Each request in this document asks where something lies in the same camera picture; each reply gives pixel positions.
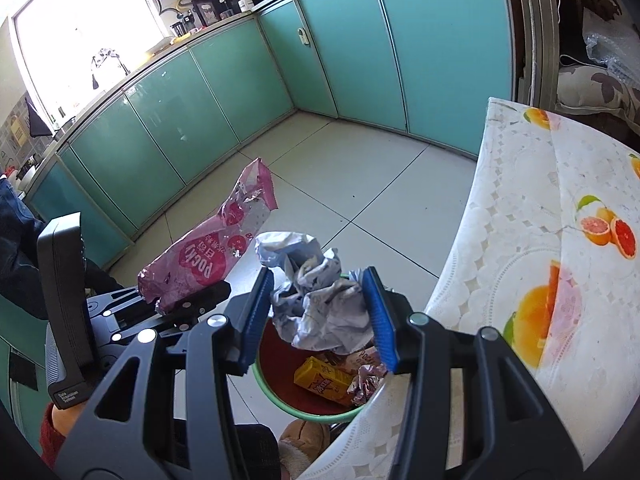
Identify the metal sliding door frame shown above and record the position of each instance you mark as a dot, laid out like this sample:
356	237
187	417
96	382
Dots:
535	35

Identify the grey paper ball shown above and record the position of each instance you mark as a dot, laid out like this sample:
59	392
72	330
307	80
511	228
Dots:
320	310

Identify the person's leg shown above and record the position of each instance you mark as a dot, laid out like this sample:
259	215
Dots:
240	450

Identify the bubble wrap sheet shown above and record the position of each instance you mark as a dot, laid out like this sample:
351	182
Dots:
610	45

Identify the teal lower kitchen cabinets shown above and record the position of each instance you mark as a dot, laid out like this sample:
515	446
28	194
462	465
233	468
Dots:
350	35

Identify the pink snack wrapper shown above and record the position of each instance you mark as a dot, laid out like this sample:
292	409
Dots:
200	260

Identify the person's left forearm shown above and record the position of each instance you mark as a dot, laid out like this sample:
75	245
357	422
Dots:
50	440

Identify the red green rim bin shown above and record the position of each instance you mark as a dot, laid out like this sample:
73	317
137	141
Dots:
285	360

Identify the floral grey cushion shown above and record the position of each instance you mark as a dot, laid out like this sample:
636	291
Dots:
590	90

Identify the pink snack box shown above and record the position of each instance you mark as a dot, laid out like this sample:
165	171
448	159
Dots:
360	357

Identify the yellow juice carton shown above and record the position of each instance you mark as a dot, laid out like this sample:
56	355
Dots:
320	377

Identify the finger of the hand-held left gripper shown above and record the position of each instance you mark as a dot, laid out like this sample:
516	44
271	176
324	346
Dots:
110	300
210	292

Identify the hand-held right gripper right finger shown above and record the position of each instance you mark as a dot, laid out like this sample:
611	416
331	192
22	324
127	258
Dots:
380	320

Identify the bright kitchen window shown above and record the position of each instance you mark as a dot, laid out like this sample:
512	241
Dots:
75	20

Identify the blue denim garment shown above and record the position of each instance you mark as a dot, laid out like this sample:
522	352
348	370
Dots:
20	240

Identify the kitchen faucet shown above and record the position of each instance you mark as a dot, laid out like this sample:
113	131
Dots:
107	55

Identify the brown plush slipper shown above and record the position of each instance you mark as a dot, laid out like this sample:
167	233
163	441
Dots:
300	440

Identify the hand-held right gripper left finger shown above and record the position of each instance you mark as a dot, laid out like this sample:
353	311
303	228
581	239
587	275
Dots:
252	320

